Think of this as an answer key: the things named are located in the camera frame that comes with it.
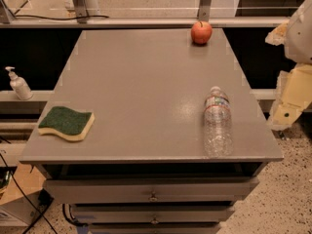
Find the metal bracket post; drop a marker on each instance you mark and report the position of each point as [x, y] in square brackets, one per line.
[80, 10]
[204, 10]

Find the left metal bracket post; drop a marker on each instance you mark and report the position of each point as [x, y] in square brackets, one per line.
[80, 10]

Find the red apple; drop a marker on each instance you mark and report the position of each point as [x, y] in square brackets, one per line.
[201, 32]

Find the cardboard box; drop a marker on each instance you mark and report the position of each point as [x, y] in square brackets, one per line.
[19, 201]

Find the grey drawer cabinet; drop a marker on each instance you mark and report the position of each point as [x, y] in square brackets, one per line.
[147, 89]

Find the right metal bracket post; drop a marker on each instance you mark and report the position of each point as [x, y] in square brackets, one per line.
[204, 10]

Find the green and yellow sponge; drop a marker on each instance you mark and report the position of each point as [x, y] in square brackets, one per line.
[66, 123]

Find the clear plastic water bottle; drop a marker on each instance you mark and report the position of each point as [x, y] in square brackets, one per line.
[218, 139]

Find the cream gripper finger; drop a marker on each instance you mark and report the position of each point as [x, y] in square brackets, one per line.
[293, 95]
[278, 35]

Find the white pump dispenser bottle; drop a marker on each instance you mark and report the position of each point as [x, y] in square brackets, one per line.
[18, 84]

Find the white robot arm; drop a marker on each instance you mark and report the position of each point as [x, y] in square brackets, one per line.
[298, 44]

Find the middle grey drawer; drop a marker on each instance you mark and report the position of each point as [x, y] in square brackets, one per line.
[152, 213]

